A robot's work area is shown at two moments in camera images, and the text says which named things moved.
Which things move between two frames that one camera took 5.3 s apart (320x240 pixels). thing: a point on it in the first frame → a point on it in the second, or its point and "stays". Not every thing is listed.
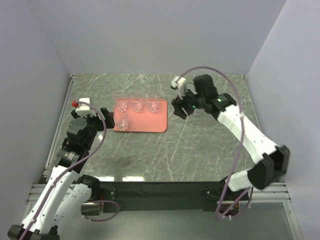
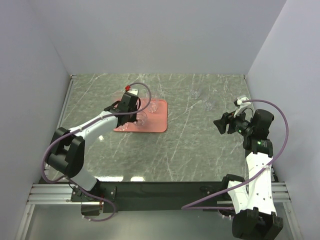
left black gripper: [108, 117] → [133, 118]
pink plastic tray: [140, 115] stays
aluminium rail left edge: [46, 170] stays
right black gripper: [179, 104] → [221, 123]
